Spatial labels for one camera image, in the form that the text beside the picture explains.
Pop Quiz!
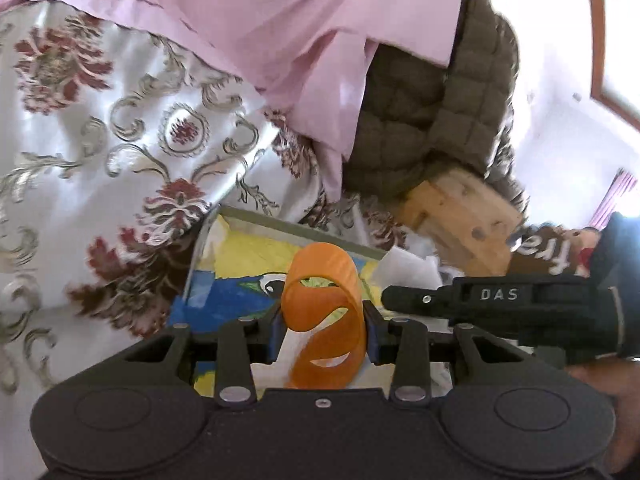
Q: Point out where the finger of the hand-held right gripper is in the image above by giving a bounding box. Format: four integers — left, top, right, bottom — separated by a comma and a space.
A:
381, 282, 453, 322

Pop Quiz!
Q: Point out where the white gauze cloth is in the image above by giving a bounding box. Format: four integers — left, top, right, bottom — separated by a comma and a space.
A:
372, 245, 442, 302

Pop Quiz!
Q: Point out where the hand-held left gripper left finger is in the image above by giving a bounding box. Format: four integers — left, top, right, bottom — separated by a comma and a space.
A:
120, 305, 287, 407

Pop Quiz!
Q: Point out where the frog painting tray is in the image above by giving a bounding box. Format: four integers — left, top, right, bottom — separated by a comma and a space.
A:
182, 204, 452, 397

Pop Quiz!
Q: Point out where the brown window frame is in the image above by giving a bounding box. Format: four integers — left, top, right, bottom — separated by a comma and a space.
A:
584, 0, 640, 134

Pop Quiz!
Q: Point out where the knotty wooden bed frame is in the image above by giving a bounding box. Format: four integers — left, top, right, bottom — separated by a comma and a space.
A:
397, 167, 527, 279

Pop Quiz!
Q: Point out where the olive puffer jacket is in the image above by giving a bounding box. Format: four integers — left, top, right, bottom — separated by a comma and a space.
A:
342, 0, 532, 212

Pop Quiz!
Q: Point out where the brown printed cloth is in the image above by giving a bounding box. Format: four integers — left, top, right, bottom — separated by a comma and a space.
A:
509, 222, 607, 279

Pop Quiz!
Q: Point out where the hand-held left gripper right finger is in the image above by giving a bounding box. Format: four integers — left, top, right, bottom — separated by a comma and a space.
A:
362, 300, 533, 405

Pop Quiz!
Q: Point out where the pink bed sheet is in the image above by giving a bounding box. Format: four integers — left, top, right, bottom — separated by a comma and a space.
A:
0, 0, 467, 202

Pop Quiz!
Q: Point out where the pink curtain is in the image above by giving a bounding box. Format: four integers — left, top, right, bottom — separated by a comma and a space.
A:
589, 169, 639, 232

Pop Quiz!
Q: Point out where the orange plastic ring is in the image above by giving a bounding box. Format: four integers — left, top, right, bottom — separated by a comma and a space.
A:
279, 242, 369, 392

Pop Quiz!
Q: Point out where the person's right forearm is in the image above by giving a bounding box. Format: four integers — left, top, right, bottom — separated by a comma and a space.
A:
564, 357, 640, 477

